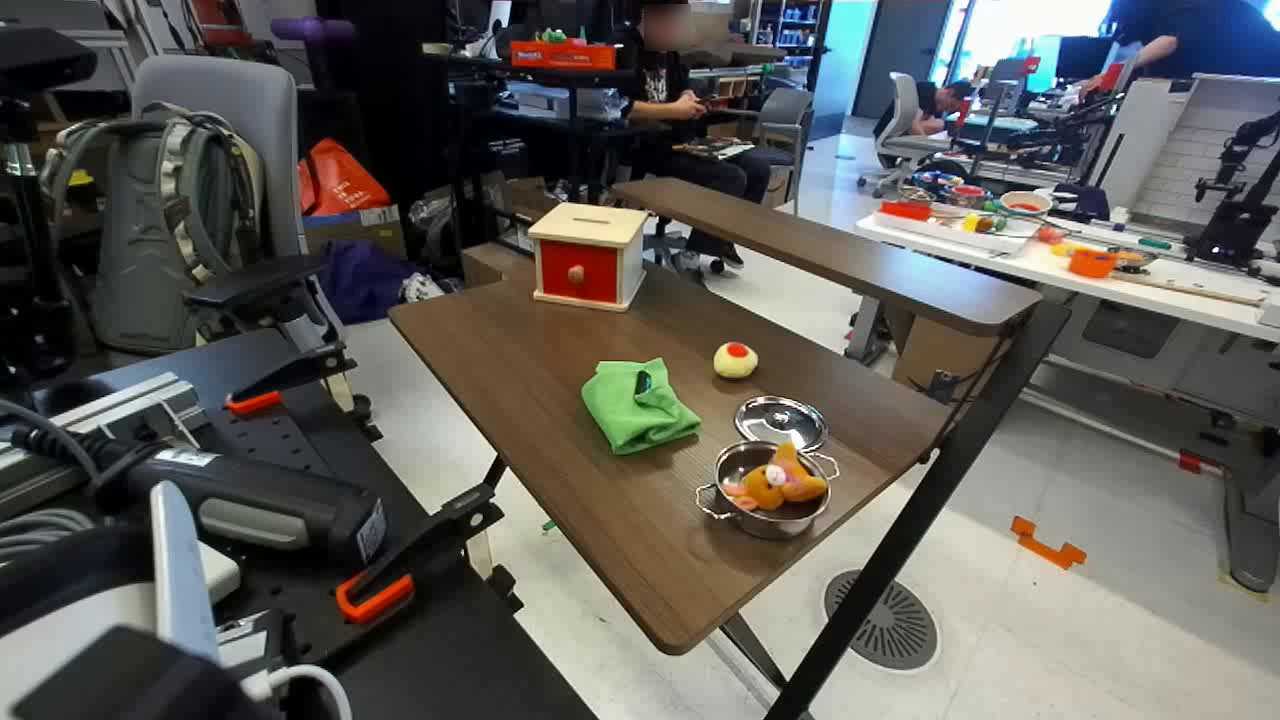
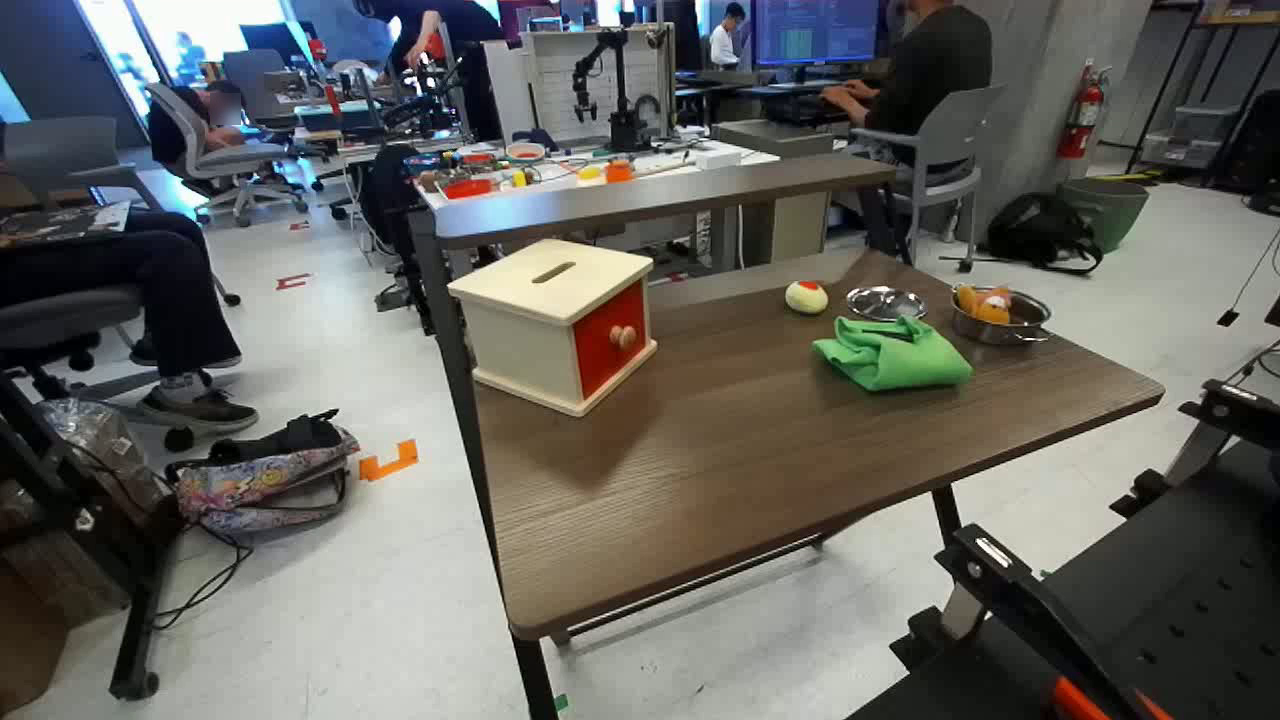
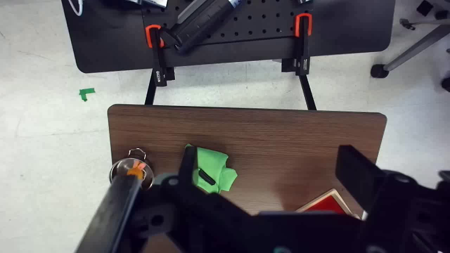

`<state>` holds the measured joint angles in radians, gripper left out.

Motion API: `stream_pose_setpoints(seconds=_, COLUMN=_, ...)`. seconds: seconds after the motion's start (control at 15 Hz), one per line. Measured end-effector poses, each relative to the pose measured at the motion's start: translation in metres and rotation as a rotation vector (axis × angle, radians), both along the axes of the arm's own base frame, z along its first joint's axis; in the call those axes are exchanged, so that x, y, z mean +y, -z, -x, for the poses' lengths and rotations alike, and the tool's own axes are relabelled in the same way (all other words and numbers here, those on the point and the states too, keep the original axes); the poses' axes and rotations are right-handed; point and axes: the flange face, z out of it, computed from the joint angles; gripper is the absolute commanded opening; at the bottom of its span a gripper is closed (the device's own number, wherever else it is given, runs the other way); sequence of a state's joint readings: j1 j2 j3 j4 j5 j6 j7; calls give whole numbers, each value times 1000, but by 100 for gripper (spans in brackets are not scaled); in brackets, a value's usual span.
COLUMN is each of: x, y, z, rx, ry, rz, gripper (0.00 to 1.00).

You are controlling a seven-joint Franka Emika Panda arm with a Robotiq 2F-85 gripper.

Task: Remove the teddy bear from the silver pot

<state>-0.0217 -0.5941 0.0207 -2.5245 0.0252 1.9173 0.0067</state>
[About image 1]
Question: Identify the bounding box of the orange teddy bear toy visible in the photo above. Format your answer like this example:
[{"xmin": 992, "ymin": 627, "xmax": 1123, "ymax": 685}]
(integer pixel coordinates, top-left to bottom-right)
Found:
[{"xmin": 722, "ymin": 441, "xmax": 834, "ymax": 517}]

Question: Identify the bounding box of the silver pot lid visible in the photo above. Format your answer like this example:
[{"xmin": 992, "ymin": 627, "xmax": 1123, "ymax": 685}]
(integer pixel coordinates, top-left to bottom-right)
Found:
[{"xmin": 734, "ymin": 392, "xmax": 834, "ymax": 458}]

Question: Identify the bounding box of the silver metal pot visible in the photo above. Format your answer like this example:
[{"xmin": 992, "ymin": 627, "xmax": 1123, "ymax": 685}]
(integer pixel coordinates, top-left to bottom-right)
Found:
[{"xmin": 691, "ymin": 441, "xmax": 843, "ymax": 545}]

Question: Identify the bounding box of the green folded cloth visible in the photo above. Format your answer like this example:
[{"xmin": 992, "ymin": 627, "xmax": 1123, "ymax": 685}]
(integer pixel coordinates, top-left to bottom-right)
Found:
[{"xmin": 577, "ymin": 354, "xmax": 706, "ymax": 459}]

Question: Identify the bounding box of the yellow ball with red dot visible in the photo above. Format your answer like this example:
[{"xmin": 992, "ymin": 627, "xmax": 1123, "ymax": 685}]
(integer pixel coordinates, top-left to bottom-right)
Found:
[{"xmin": 708, "ymin": 338, "xmax": 764, "ymax": 386}]

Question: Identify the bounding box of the wooden box with red drawer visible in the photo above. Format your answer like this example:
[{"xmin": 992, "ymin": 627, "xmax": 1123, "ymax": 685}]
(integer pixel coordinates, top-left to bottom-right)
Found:
[{"xmin": 523, "ymin": 202, "xmax": 653, "ymax": 318}]

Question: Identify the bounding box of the dark grey office chair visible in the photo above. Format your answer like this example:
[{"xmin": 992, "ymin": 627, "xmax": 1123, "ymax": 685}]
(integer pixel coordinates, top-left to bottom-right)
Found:
[{"xmin": 750, "ymin": 84, "xmax": 822, "ymax": 210}]

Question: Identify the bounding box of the seated person in black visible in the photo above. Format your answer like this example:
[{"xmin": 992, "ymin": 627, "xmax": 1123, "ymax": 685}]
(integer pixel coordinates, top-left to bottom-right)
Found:
[{"xmin": 614, "ymin": 0, "xmax": 775, "ymax": 210}]

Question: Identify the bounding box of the purple fabric bag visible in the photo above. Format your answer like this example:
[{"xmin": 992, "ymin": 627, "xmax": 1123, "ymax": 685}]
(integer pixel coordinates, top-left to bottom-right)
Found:
[{"xmin": 315, "ymin": 236, "xmax": 419, "ymax": 327}]

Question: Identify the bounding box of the cardboard box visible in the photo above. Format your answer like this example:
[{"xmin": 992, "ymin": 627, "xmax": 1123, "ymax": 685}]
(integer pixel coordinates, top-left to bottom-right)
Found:
[{"xmin": 890, "ymin": 308, "xmax": 1022, "ymax": 409}]

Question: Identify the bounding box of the orange box on shelf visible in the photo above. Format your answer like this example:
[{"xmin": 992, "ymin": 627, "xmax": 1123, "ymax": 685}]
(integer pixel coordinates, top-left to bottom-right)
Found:
[{"xmin": 506, "ymin": 35, "xmax": 624, "ymax": 77}]

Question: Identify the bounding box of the orange bag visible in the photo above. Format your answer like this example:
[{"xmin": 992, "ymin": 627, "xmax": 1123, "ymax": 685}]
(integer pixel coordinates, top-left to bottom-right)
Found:
[{"xmin": 291, "ymin": 137, "xmax": 395, "ymax": 221}]

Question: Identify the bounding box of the round metal floor drain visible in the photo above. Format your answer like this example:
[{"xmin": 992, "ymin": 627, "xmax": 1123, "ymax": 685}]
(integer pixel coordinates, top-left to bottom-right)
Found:
[{"xmin": 822, "ymin": 569, "xmax": 944, "ymax": 675}]

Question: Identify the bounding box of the light grey swivel chair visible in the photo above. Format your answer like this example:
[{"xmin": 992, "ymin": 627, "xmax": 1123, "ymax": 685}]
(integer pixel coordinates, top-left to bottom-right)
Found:
[{"xmin": 867, "ymin": 68, "xmax": 941, "ymax": 179}]

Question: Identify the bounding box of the black handheld tool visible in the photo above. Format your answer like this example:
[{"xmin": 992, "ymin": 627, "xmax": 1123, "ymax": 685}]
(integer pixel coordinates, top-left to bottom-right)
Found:
[{"xmin": 10, "ymin": 422, "xmax": 391, "ymax": 569}]

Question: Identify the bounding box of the orange floor marker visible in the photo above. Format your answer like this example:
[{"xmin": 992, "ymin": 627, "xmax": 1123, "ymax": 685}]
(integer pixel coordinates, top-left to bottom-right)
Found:
[{"xmin": 1009, "ymin": 513, "xmax": 1093, "ymax": 575}]

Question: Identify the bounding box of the orange block on white table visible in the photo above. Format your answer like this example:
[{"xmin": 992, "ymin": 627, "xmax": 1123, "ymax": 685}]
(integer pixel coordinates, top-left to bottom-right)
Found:
[{"xmin": 1063, "ymin": 243, "xmax": 1121, "ymax": 285}]

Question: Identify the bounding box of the white flat blade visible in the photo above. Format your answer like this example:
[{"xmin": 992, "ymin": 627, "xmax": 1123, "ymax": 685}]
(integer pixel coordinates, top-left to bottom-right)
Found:
[{"xmin": 143, "ymin": 477, "xmax": 224, "ymax": 666}]

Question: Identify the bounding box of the grey backpack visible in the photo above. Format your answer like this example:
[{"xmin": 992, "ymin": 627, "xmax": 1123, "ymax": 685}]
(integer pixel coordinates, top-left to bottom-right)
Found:
[{"xmin": 38, "ymin": 104, "xmax": 271, "ymax": 359}]

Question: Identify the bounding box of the white work table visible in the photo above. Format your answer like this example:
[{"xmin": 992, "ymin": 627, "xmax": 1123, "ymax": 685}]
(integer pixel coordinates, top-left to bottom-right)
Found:
[{"xmin": 858, "ymin": 195, "xmax": 1280, "ymax": 598}]

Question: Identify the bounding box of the white slanted board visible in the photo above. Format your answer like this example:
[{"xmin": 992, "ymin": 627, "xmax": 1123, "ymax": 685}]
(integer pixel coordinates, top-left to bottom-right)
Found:
[{"xmin": 1093, "ymin": 71, "xmax": 1280, "ymax": 234}]

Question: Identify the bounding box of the black machine stand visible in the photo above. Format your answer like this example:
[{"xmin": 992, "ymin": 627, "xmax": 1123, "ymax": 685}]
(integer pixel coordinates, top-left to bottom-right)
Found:
[{"xmin": 1188, "ymin": 108, "xmax": 1280, "ymax": 268}]

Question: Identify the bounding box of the person in dark blue shirt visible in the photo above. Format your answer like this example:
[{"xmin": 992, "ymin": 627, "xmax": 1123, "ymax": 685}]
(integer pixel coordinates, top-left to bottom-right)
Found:
[{"xmin": 1063, "ymin": 0, "xmax": 1280, "ymax": 104}]

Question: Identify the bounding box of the large black clamp orange handle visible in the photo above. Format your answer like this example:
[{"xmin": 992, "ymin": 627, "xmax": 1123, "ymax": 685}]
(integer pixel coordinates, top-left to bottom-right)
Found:
[{"xmin": 332, "ymin": 458, "xmax": 513, "ymax": 634}]

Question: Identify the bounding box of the small black clamp orange handle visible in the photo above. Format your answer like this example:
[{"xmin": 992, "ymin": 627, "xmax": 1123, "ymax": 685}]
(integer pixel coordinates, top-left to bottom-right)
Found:
[{"xmin": 221, "ymin": 342, "xmax": 361, "ymax": 426}]

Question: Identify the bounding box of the white cable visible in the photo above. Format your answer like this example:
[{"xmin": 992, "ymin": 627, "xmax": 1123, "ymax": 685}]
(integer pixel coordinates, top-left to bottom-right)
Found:
[{"xmin": 237, "ymin": 660, "xmax": 361, "ymax": 720}]

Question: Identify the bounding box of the black camera stand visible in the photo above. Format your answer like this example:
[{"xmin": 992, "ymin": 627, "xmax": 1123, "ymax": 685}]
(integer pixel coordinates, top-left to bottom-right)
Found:
[{"xmin": 0, "ymin": 24, "xmax": 99, "ymax": 392}]

